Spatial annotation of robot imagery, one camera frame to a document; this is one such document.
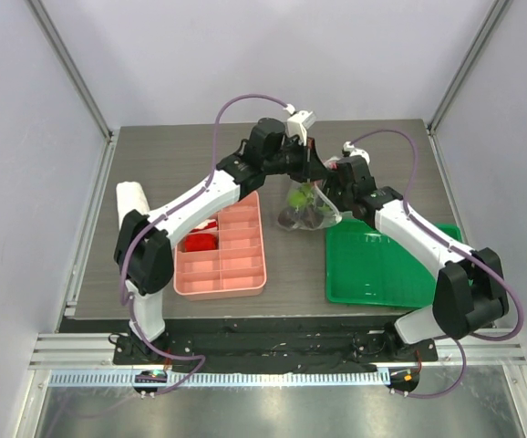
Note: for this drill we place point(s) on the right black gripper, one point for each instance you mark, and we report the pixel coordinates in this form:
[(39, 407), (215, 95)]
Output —
[(336, 183)]

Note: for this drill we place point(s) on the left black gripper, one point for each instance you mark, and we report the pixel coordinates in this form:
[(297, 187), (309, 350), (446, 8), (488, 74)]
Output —
[(309, 167)]

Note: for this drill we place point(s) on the clear polka dot zip bag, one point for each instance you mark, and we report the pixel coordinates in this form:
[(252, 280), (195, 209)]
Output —
[(289, 219)]

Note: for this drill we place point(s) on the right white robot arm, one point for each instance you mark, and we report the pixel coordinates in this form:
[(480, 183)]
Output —
[(470, 291)]

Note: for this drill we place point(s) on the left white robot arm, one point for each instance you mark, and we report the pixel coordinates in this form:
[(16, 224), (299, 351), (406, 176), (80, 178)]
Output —
[(147, 238)]

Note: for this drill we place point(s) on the yellow-green fake fruit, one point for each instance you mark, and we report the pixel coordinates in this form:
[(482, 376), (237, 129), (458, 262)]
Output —
[(301, 197)]

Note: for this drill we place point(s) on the green plastic tray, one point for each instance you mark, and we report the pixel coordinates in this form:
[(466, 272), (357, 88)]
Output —
[(366, 268)]

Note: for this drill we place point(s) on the red white fabric item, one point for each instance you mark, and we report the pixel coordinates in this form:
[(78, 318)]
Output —
[(206, 225)]

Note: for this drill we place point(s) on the pink divided organizer tray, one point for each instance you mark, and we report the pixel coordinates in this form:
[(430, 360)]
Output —
[(237, 268)]

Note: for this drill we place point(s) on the red fabric item bottom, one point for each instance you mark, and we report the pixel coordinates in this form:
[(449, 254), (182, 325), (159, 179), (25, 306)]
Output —
[(200, 242)]

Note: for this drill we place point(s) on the white crumpled cloth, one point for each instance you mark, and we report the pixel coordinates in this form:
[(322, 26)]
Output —
[(130, 196)]

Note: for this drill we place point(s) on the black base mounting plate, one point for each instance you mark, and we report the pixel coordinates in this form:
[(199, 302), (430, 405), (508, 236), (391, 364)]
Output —
[(338, 324)]

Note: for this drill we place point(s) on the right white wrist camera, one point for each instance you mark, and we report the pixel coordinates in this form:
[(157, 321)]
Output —
[(349, 149)]

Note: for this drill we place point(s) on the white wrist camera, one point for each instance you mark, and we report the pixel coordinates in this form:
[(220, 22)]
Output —
[(349, 149), (299, 122)]

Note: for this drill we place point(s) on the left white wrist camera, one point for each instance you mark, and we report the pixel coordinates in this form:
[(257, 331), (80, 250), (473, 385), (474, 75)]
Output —
[(299, 122)]

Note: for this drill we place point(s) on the white slotted cable duct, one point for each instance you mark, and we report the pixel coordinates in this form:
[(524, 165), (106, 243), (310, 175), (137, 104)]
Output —
[(141, 378)]

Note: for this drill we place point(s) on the right aluminium frame post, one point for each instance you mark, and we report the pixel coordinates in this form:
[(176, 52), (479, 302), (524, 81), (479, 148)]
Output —
[(486, 30)]

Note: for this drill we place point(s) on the aluminium frame post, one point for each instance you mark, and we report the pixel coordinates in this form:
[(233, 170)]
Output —
[(486, 30), (67, 62)]

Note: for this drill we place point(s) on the left aluminium frame post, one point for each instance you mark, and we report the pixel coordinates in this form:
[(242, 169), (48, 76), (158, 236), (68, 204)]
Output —
[(67, 62)]

